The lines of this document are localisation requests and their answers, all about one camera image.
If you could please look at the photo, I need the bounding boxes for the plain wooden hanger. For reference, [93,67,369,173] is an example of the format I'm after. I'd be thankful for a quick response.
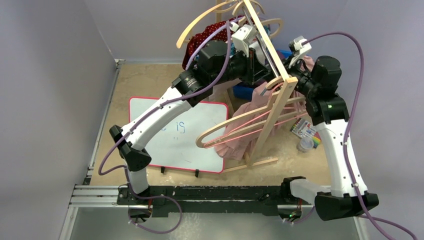
[195,77,305,149]

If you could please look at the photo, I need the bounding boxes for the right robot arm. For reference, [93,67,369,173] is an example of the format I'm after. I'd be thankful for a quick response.
[280,55,380,221]

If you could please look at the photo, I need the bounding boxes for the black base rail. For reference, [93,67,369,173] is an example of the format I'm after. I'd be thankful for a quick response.
[117,185,298,218]

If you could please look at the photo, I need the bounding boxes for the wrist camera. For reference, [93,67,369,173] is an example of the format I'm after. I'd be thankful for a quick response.
[231,24,257,56]
[287,36,312,69]

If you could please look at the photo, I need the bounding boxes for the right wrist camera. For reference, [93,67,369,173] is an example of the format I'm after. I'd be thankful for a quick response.
[287,36,312,69]

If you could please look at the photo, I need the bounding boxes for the pink garment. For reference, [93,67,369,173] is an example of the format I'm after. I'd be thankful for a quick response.
[213,54,316,162]

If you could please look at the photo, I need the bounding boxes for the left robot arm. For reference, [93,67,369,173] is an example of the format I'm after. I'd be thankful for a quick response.
[109,40,275,205]

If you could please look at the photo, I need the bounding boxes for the purple hanger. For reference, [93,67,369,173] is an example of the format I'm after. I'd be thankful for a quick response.
[184,16,246,71]

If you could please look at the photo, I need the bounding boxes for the blue plastic bin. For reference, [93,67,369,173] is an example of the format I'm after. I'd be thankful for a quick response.
[232,49,292,101]

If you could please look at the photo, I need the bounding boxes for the wooden clothes rack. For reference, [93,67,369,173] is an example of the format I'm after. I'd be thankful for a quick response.
[215,0,299,174]

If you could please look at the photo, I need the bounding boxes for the empty wooden hanger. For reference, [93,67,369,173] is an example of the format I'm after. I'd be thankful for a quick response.
[175,0,237,49]

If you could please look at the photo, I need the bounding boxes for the purple cable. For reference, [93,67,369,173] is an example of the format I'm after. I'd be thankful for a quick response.
[97,20,233,176]
[301,31,418,240]

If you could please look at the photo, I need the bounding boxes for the marker pack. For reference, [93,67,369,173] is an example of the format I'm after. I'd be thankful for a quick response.
[290,118,322,149]

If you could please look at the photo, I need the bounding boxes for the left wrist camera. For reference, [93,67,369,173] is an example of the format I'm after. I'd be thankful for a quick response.
[231,24,257,56]

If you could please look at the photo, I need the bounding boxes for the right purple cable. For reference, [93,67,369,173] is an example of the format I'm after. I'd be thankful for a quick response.
[301,31,418,240]

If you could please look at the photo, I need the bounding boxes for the clear plastic cup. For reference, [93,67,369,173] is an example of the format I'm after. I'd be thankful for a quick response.
[296,136,315,153]

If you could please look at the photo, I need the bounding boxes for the pink wire hanger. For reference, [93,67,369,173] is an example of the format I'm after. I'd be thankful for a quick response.
[195,83,307,149]

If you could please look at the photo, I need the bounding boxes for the white board with pink edge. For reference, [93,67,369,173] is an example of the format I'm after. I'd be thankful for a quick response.
[145,101,229,174]

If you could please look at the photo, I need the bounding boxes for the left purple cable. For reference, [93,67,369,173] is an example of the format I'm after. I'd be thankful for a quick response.
[97,20,233,176]

